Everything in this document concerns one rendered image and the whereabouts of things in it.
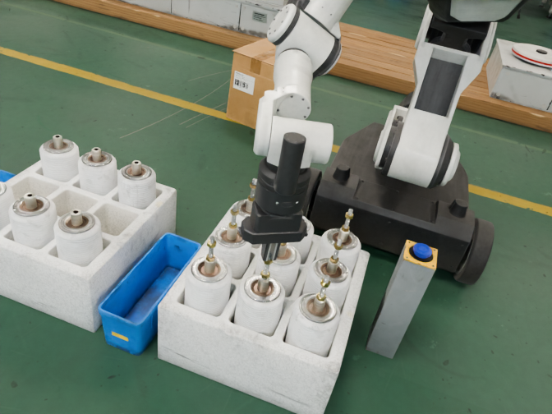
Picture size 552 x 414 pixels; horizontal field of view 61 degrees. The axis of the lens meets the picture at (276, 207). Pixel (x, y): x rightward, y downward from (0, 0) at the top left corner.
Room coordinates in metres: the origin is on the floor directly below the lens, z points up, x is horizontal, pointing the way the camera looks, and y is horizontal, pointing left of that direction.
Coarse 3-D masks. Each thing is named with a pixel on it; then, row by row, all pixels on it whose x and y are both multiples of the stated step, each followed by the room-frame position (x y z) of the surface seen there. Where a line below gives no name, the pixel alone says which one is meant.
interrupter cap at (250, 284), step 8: (248, 280) 0.69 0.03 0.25; (256, 280) 0.69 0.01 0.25; (272, 280) 0.70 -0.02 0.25; (248, 288) 0.67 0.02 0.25; (256, 288) 0.67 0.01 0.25; (272, 288) 0.68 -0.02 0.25; (280, 288) 0.68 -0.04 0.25; (248, 296) 0.65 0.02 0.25; (256, 296) 0.65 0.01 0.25; (264, 296) 0.66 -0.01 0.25; (272, 296) 0.66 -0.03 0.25
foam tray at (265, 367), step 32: (224, 224) 0.94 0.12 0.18; (256, 256) 0.84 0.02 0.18; (352, 288) 0.80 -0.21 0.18; (160, 320) 0.64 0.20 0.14; (192, 320) 0.63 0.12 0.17; (224, 320) 0.64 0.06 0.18; (288, 320) 0.67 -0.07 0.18; (160, 352) 0.64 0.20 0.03; (192, 352) 0.62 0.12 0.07; (224, 352) 0.61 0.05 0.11; (256, 352) 0.60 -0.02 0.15; (288, 352) 0.59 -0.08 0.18; (256, 384) 0.59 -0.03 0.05; (288, 384) 0.58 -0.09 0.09; (320, 384) 0.56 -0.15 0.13
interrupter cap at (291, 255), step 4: (288, 244) 0.82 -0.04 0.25; (288, 248) 0.81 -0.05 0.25; (292, 248) 0.81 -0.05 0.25; (288, 252) 0.80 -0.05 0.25; (292, 252) 0.80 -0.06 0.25; (296, 252) 0.80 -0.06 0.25; (284, 256) 0.78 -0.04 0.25; (288, 256) 0.78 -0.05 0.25; (292, 256) 0.79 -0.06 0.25; (296, 256) 0.79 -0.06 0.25; (276, 260) 0.76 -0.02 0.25; (280, 260) 0.76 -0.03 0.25; (284, 260) 0.77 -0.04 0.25; (288, 260) 0.77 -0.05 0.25; (292, 260) 0.77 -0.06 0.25; (280, 264) 0.75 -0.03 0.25; (284, 264) 0.76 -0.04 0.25
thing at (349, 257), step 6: (324, 234) 0.89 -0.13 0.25; (324, 240) 0.87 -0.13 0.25; (324, 246) 0.85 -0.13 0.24; (330, 246) 0.85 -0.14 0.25; (360, 246) 0.87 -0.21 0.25; (318, 252) 0.88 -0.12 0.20; (324, 252) 0.85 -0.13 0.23; (330, 252) 0.84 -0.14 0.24; (342, 252) 0.84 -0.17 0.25; (348, 252) 0.84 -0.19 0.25; (354, 252) 0.85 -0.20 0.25; (318, 258) 0.87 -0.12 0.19; (342, 258) 0.84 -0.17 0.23; (348, 258) 0.84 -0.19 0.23; (354, 258) 0.85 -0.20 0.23; (348, 264) 0.84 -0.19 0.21; (354, 264) 0.86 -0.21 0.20
